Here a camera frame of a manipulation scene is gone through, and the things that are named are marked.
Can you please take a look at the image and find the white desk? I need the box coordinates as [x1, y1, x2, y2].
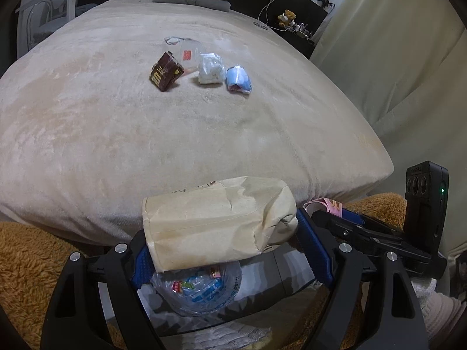
[16, 0, 95, 58]

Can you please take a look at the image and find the clear plastic zip bag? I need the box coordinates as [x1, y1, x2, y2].
[163, 36, 205, 74]

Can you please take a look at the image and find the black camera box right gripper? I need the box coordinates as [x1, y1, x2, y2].
[404, 160, 449, 256]

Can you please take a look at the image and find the pink snack carton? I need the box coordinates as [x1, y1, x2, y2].
[303, 197, 343, 217]

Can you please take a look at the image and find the brown teddy bear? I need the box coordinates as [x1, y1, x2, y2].
[277, 10, 296, 29]

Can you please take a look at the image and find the brown fuzzy blanket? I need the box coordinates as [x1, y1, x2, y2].
[0, 192, 408, 350]

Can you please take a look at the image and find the cream curtain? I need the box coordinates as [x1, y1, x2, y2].
[311, 0, 466, 257]

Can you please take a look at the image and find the beige plush bed blanket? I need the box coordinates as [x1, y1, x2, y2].
[1, 0, 393, 245]

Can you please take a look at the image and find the yellow green snack wrapper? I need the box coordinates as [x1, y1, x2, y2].
[171, 279, 194, 294]

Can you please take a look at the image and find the beige paper bag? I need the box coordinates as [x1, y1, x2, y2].
[142, 176, 298, 273]

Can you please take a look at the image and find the blue face mask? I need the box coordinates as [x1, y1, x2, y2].
[226, 65, 252, 95]

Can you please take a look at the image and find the person's right hand white glove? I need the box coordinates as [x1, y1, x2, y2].
[411, 277, 466, 349]

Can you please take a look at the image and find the clear bag of white tissue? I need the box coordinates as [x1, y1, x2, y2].
[198, 53, 226, 85]

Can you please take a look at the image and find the brown chocolate wrapper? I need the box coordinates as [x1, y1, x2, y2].
[149, 51, 184, 92]

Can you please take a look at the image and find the white charger cable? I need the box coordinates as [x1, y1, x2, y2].
[257, 0, 282, 26]

